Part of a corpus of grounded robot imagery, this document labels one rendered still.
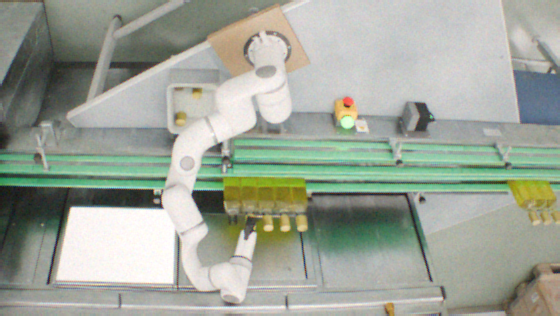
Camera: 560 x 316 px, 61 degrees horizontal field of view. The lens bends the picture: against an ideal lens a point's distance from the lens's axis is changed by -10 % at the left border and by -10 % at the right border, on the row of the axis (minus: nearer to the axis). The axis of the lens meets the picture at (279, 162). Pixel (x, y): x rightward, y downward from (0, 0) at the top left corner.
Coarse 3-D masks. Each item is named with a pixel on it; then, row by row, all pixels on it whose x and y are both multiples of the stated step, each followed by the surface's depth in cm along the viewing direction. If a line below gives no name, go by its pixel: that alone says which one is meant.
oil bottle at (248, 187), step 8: (240, 184) 180; (248, 184) 179; (256, 184) 180; (240, 192) 179; (248, 192) 177; (256, 192) 177; (240, 200) 179; (248, 200) 174; (256, 200) 175; (248, 208) 174; (256, 208) 175
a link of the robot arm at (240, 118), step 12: (252, 72) 140; (264, 72) 139; (276, 72) 138; (228, 84) 138; (240, 84) 137; (252, 84) 137; (264, 84) 137; (276, 84) 138; (216, 96) 138; (228, 96) 136; (240, 96) 136; (228, 108) 137; (240, 108) 138; (252, 108) 143; (216, 120) 142; (228, 120) 141; (240, 120) 141; (252, 120) 144; (216, 132) 142; (228, 132) 143; (240, 132) 145
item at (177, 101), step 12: (180, 84) 165; (192, 84) 165; (204, 84) 166; (168, 96) 167; (180, 96) 177; (204, 96) 178; (168, 108) 171; (180, 108) 181; (192, 108) 182; (204, 108) 182; (216, 108) 173; (168, 120) 175; (192, 120) 184; (180, 132) 180
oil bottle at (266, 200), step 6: (258, 180) 181; (264, 180) 182; (270, 180) 182; (258, 186) 180; (264, 186) 180; (270, 186) 180; (258, 192) 178; (264, 192) 178; (270, 192) 178; (258, 198) 176; (264, 198) 176; (270, 198) 176; (258, 204) 176; (264, 204) 175; (270, 204) 175; (258, 210) 177
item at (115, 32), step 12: (180, 0) 210; (156, 12) 213; (120, 24) 231; (132, 24) 217; (144, 24) 217; (108, 36) 220; (120, 36) 220; (108, 48) 213; (108, 60) 210; (96, 72) 202; (96, 84) 195; (96, 96) 192
